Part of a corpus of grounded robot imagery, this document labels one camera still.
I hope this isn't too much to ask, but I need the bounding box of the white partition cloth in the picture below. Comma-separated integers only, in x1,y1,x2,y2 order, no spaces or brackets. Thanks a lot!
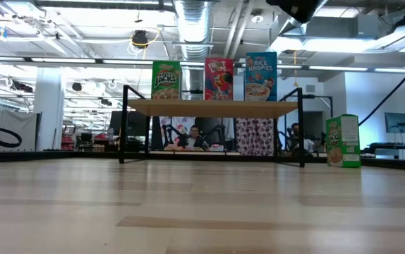
0,110,42,152

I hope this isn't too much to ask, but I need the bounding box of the black hanging camera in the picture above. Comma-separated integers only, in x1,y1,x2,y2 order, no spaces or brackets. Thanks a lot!
131,30,150,50

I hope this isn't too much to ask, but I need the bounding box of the red Froot Loops cereal box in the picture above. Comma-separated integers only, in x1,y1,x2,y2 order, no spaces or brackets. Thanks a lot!
203,57,235,102

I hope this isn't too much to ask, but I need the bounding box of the blue Rice Krispies cereal box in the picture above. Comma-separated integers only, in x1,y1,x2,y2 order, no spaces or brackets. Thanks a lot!
245,52,279,102

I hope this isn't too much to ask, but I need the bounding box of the purple dotted cloth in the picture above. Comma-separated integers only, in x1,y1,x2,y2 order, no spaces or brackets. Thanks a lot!
235,118,274,156

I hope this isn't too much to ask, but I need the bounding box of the grey monitor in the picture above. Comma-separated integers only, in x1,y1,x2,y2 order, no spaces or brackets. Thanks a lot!
385,112,405,134

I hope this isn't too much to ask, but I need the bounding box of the floral cloth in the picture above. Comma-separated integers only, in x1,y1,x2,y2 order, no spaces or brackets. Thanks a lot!
159,116,196,142

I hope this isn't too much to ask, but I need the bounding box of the grey ventilation unit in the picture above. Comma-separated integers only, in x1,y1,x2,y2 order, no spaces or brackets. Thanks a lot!
306,14,380,40

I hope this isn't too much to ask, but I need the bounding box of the angled ceiling light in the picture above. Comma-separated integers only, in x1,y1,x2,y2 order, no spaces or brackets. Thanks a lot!
367,20,405,54
269,35,376,54

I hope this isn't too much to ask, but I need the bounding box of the wooden shelf with black legs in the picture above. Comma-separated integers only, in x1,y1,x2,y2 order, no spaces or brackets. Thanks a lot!
117,84,306,169

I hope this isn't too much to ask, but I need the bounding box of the black aluminium table frame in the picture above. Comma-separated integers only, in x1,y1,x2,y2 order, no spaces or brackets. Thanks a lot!
0,150,405,174

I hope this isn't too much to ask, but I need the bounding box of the black monitor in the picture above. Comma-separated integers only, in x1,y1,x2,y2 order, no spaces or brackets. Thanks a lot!
109,110,147,138

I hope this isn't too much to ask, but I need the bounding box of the short ceiling light strip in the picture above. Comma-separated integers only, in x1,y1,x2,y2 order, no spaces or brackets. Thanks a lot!
373,67,405,75
308,64,369,72

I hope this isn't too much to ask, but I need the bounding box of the black desk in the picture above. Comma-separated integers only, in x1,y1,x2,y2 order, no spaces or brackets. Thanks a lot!
371,142,405,159

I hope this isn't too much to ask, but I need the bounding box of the white ceiling pipe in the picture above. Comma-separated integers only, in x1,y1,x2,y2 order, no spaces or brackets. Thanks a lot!
222,0,260,63

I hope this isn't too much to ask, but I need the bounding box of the red cart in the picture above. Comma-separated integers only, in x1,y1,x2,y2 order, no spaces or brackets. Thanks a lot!
61,133,78,152

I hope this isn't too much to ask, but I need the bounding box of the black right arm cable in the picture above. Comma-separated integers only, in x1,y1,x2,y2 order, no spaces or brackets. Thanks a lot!
358,56,405,126

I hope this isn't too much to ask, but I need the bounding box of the silver spiral air duct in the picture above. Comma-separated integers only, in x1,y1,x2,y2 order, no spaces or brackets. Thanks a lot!
173,0,213,92

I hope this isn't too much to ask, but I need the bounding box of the white column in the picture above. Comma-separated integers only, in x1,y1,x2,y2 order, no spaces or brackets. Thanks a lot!
34,68,65,152

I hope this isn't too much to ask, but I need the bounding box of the long ceiling light strip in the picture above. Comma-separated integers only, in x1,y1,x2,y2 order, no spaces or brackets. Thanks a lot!
0,55,248,68

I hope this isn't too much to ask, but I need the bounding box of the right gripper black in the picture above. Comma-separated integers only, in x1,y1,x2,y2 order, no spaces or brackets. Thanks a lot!
266,0,327,24

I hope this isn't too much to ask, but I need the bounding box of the person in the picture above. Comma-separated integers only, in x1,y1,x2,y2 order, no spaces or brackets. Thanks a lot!
286,122,318,155
183,124,210,152

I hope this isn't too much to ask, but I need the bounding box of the green Apple Jacks cereal box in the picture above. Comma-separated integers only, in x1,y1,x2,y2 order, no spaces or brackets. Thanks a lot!
325,114,362,169
150,60,183,101

